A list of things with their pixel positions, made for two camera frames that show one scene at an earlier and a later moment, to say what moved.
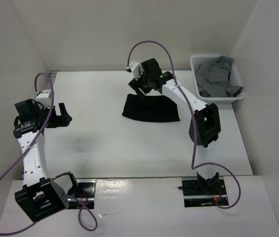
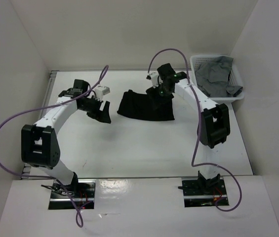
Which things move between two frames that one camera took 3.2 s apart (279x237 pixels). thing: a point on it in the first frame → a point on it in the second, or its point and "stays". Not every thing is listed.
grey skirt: x=212 y=78 stays
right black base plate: x=194 y=196 stays
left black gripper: x=65 y=118 → x=103 y=115
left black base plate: x=85 y=194 stays
